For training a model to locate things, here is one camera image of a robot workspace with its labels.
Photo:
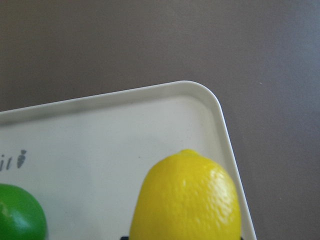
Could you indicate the yellow lemon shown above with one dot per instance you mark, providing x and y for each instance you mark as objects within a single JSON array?
[{"x": 187, "y": 196}]

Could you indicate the cream rabbit tray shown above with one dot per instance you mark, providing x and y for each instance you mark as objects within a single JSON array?
[{"x": 85, "y": 159}]

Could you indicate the green lime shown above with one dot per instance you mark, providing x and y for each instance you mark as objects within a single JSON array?
[{"x": 21, "y": 215}]

